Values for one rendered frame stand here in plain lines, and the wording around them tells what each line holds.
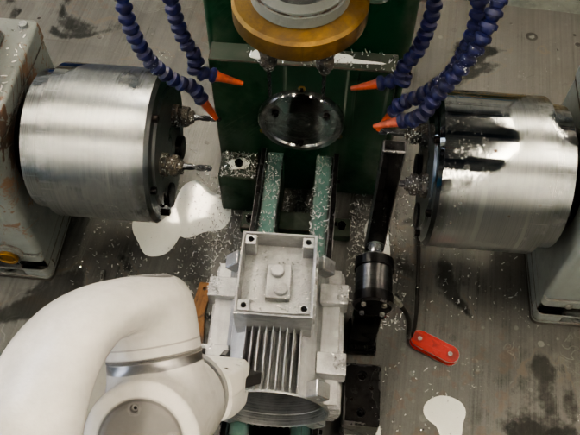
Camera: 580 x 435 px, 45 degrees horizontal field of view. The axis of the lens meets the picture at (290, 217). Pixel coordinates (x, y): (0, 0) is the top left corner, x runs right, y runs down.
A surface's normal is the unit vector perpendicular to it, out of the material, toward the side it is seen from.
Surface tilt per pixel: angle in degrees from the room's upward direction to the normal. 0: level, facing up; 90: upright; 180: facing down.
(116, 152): 43
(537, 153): 21
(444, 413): 0
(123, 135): 32
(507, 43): 0
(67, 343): 13
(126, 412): 25
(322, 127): 90
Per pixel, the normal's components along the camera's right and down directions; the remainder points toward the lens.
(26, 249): -0.10, 0.84
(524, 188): -0.07, 0.25
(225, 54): 0.00, -0.53
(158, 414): 0.01, -0.11
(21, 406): -0.10, -0.78
